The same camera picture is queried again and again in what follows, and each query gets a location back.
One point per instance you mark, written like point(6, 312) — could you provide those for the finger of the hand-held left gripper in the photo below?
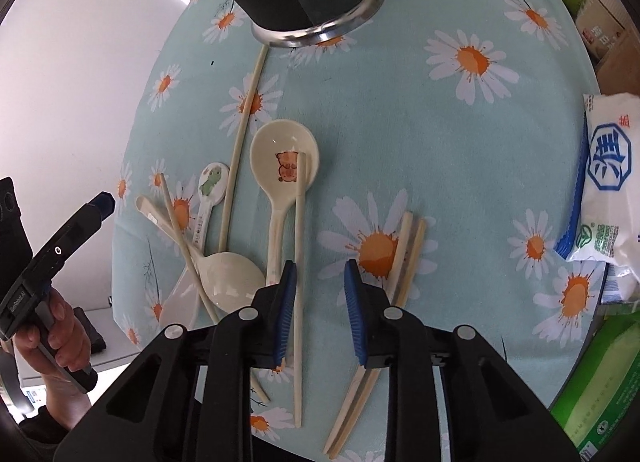
point(80, 219)

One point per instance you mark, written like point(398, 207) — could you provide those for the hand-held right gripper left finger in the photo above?
point(285, 312)

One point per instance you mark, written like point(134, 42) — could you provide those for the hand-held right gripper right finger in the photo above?
point(356, 312)

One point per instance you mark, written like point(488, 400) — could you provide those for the plain cream ceramic spoon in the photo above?
point(230, 282)

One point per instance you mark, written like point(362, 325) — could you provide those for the white dinosaur print spoon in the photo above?
point(212, 182)

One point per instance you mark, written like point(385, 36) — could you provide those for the cream bear print spoon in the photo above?
point(265, 152)

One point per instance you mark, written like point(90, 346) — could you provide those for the long wooden chopstick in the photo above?
point(243, 127)

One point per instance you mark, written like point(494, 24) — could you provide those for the person's left forearm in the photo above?
point(42, 434)

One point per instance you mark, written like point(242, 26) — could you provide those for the person's left hand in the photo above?
point(70, 337)

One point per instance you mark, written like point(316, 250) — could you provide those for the small black box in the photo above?
point(92, 332)

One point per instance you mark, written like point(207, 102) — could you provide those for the daisy print tablecloth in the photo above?
point(400, 142)

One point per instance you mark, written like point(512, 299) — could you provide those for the green packet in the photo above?
point(600, 382)

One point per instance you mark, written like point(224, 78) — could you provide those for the white and blue salt bag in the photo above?
point(610, 182)

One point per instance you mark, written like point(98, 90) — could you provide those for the beige carton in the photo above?
point(600, 27)

